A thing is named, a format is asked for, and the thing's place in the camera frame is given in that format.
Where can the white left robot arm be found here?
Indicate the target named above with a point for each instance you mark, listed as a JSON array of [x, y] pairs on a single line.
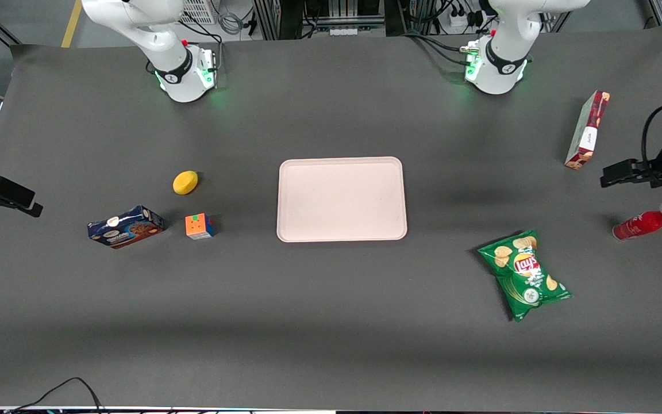
[[506, 52]]

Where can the yellow lemon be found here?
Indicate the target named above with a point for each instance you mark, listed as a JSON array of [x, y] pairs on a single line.
[[185, 182]]

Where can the aluminium frame post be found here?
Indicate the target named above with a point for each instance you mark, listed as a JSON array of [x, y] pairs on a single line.
[[266, 18]]

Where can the pale pink plastic tray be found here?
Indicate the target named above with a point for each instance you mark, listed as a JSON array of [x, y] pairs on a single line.
[[342, 199]]

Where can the white power strip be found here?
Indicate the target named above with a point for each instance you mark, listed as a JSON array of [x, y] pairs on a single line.
[[462, 18]]

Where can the white perforated box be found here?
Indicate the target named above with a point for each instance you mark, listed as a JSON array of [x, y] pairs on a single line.
[[199, 10]]

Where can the colourful puzzle cube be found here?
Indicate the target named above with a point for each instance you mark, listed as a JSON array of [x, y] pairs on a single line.
[[199, 226]]

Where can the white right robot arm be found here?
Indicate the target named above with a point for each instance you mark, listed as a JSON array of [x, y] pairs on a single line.
[[153, 34]]

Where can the red cylindrical can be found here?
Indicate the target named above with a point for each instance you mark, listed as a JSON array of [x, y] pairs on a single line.
[[638, 224]]

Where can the red tartan cookie box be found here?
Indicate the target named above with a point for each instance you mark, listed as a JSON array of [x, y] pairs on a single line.
[[587, 132]]

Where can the blue cookie box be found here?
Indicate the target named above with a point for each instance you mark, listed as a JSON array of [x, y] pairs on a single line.
[[125, 227]]

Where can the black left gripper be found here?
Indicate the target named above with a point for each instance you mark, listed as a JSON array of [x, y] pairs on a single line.
[[654, 172]]

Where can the green chips bag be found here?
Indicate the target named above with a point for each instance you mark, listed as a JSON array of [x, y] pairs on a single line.
[[526, 275]]

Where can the dark grey table mat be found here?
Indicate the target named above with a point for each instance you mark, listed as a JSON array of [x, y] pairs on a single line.
[[331, 322]]

